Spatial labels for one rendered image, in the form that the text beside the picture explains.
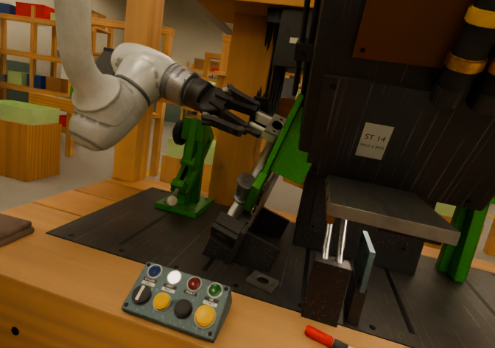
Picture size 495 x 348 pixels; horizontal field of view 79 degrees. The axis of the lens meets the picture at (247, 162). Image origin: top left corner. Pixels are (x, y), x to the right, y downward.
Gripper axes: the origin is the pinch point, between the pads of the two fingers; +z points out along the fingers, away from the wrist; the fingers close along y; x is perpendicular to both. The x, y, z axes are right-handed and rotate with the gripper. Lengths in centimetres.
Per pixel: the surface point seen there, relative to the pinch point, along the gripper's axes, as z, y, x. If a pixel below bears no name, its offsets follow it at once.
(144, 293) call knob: -1.2, -41.6, -3.7
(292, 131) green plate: 6.5, -4.8, -8.6
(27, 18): -503, 219, 292
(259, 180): 5.1, -14.6, -2.6
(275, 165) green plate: 6.5, -10.2, -3.2
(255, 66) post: -15.4, 27.7, 10.0
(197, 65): -471, 675, 703
